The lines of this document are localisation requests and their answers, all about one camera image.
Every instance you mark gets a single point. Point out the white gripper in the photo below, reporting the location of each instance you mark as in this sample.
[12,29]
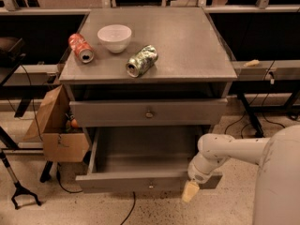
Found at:
[196,174]

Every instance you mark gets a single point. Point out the grey drawer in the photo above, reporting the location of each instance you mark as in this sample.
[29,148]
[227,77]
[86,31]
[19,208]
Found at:
[135,113]
[132,159]

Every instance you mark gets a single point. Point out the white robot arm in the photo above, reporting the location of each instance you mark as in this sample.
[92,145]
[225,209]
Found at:
[277,189]

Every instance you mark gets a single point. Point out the grey top drawer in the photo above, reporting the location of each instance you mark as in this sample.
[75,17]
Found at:
[135,113]

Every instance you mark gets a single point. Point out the grey drawer cabinet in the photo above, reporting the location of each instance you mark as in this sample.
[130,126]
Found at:
[191,62]

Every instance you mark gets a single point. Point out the green soda can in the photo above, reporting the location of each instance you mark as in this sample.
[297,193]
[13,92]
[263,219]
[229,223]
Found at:
[141,61]

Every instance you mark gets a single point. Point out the orange fruit in box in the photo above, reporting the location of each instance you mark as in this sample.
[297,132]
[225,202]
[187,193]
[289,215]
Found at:
[74,123]

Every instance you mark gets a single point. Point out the brown cardboard box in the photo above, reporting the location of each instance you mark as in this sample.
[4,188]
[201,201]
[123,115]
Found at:
[50,126]

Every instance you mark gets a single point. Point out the small cream foam piece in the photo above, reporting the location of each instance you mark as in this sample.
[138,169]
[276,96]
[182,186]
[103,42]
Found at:
[252,63]

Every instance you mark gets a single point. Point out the white ceramic bowl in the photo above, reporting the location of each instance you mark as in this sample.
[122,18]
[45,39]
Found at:
[115,38]

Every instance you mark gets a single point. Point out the black grabber tool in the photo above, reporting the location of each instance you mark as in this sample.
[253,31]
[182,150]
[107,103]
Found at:
[20,190]

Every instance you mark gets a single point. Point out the orange soda can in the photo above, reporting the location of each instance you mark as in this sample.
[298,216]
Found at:
[82,50]

